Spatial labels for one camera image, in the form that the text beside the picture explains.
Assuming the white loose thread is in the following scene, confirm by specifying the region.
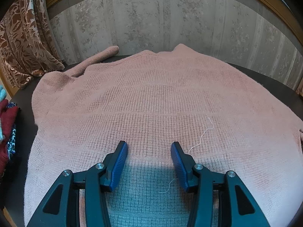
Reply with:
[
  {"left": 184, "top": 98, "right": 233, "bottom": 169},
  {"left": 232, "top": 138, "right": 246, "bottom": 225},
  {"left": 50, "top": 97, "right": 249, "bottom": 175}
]
[{"left": 158, "top": 117, "right": 215, "bottom": 194}]

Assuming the pile of red clothes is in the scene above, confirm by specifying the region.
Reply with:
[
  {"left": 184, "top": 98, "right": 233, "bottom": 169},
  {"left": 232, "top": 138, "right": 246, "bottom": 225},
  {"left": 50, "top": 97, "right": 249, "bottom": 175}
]
[{"left": 1, "top": 86, "right": 19, "bottom": 176}]

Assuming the brown patterned curtain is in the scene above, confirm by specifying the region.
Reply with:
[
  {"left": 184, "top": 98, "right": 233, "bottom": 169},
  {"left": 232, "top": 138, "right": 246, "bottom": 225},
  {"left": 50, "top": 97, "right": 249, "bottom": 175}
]
[{"left": 1, "top": 0, "right": 65, "bottom": 89}]

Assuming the pink knitted sweater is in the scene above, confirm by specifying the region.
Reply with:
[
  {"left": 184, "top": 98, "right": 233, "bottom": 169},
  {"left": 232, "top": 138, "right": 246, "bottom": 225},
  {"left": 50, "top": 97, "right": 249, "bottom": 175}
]
[{"left": 24, "top": 44, "right": 302, "bottom": 226}]

